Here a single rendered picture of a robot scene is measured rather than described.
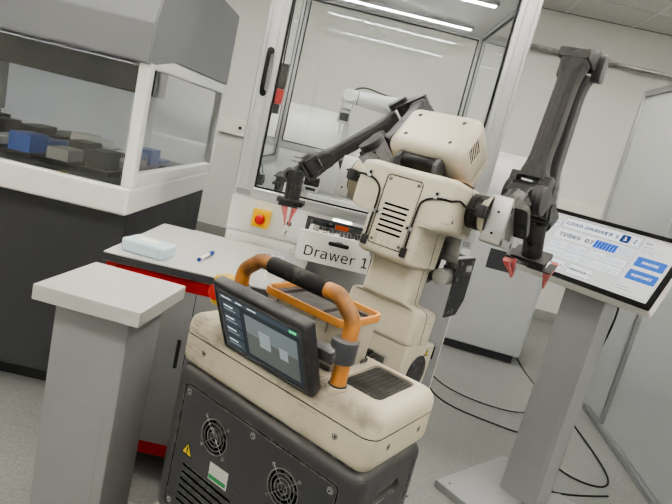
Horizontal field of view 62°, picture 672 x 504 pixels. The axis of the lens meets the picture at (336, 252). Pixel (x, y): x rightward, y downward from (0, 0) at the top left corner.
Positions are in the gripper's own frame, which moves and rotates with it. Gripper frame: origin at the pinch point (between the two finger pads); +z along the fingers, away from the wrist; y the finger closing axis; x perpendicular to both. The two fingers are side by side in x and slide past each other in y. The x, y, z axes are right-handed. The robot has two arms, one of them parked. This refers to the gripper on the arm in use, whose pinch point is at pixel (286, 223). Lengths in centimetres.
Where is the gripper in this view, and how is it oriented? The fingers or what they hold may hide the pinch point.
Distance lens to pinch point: 202.5
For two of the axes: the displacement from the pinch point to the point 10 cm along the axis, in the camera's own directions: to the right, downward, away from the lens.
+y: -9.8, -2.0, -0.5
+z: -2.0, 9.6, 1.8
